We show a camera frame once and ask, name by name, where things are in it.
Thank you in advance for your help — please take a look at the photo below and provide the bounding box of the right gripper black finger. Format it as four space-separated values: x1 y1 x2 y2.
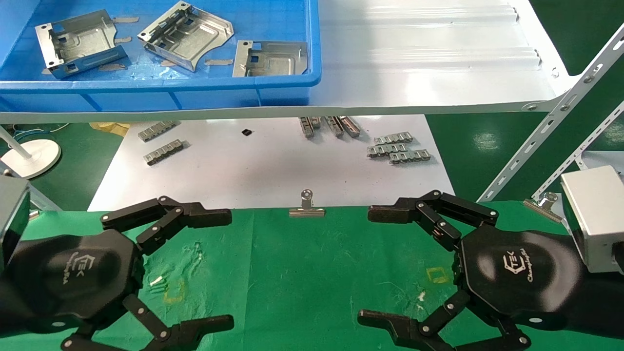
368 190 499 252

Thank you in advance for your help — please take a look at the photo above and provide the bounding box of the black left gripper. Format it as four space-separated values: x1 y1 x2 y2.
7 228 234 351

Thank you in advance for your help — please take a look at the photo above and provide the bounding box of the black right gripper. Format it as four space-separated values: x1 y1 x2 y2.
357 228 588 351

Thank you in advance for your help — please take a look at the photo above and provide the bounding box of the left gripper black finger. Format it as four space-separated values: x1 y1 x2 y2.
100 196 233 256

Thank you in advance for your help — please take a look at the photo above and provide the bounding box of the green table cloth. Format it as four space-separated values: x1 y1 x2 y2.
0 201 624 351

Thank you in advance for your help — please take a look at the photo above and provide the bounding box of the yellow plastic bag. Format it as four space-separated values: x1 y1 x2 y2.
89 122 131 137

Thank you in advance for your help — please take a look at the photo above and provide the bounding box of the white shelf board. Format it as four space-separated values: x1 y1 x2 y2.
0 0 581 124

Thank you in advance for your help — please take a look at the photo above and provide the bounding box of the white round floor stand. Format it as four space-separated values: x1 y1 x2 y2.
0 124 62 180

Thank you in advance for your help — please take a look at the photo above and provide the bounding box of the blue plastic bin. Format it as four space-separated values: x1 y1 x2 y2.
0 0 322 114

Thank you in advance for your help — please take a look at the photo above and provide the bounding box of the white perforated shelf post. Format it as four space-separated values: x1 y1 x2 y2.
477 22 624 203
531 100 624 199

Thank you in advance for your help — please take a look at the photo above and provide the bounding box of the sheet metal bracket part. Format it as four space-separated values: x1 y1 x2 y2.
137 1 234 73
232 40 309 78
34 9 130 80

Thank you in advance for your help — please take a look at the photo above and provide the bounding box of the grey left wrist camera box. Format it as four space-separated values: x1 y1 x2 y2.
0 175 31 273

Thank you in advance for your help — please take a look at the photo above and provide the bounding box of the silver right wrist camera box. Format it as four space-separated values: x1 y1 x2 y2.
561 165 624 273

